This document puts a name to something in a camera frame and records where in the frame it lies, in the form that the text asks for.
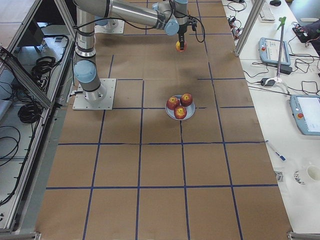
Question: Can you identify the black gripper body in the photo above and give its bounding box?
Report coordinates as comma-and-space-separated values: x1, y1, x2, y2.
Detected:
178, 16, 198, 35

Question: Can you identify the yellow-red apple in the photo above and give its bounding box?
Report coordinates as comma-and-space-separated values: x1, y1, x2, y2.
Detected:
175, 41, 188, 52

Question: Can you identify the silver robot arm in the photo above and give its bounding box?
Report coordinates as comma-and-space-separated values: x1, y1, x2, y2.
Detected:
73, 0, 198, 102

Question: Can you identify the red apple on plate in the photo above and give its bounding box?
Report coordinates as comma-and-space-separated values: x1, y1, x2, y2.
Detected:
180, 93, 193, 107
173, 105, 188, 120
166, 96, 180, 110

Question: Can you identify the white round plate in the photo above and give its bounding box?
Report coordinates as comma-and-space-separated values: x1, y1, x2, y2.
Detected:
165, 93, 196, 120

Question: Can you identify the blue teach pendant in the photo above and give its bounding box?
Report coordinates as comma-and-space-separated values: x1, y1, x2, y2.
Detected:
289, 94, 320, 136
258, 37, 291, 66

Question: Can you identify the grabber stick with green tip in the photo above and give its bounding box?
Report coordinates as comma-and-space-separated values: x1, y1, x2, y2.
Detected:
274, 16, 287, 83

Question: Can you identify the blue white pen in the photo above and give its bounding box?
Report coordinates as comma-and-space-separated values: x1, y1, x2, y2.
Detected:
265, 140, 286, 162

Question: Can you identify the white paper cup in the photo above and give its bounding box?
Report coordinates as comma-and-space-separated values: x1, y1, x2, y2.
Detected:
293, 165, 320, 185

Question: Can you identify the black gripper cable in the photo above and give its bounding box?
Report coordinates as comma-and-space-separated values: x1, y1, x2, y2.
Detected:
169, 0, 206, 43

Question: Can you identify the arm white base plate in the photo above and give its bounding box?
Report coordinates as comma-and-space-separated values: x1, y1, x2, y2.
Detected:
94, 19, 125, 35
72, 78, 117, 111

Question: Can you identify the aluminium frame post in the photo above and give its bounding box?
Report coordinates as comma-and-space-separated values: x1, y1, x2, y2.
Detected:
233, 0, 265, 57

